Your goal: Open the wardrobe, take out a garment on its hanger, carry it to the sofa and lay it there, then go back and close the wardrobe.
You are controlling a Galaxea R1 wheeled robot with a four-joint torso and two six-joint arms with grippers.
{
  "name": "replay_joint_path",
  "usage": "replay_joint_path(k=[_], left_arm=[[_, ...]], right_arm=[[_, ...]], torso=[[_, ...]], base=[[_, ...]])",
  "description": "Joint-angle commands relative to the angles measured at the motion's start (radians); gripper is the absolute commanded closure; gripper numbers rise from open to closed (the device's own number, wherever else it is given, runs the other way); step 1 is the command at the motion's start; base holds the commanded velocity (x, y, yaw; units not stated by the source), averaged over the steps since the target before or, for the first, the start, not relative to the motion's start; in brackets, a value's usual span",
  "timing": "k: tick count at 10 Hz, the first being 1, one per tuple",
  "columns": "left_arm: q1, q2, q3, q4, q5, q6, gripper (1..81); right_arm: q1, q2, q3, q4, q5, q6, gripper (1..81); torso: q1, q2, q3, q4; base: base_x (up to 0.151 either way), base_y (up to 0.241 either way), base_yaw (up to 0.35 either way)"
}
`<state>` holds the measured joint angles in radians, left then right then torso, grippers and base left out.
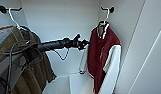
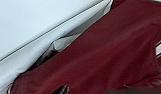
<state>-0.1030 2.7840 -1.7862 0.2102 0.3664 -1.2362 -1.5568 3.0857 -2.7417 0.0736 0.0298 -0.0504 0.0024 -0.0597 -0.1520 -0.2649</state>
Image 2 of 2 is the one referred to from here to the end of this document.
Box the red jacket with white sleeves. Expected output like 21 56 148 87
0 0 161 94

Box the white wardrobe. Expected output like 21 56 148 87
0 0 104 64

